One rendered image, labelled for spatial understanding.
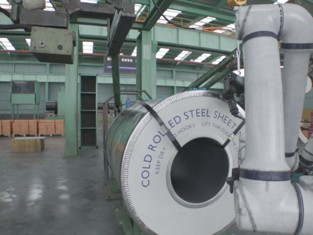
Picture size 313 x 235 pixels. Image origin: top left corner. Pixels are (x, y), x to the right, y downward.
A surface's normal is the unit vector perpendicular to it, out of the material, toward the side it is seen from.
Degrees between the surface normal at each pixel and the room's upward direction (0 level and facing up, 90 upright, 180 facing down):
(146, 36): 90
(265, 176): 80
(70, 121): 90
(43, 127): 90
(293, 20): 112
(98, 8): 90
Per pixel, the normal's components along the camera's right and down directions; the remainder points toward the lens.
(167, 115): 0.32, 0.02
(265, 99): -0.40, -0.15
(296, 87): -0.37, 0.38
